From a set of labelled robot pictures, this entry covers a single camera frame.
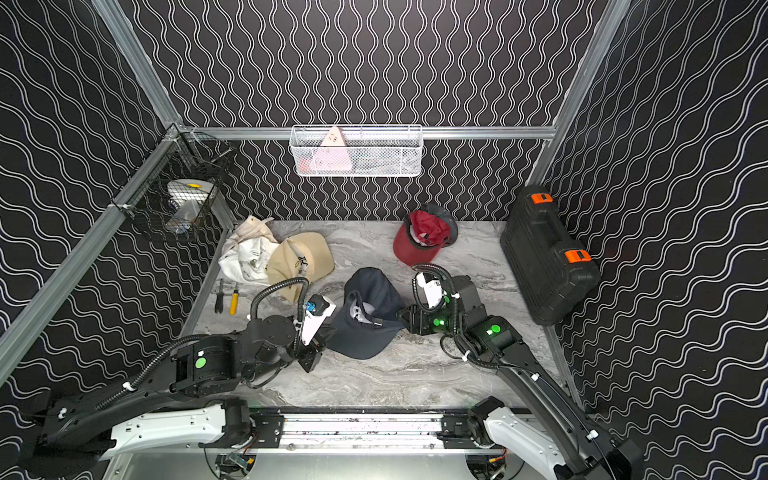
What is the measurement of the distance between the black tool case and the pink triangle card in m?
0.57

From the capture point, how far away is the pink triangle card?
90cm

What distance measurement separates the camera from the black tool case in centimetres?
76
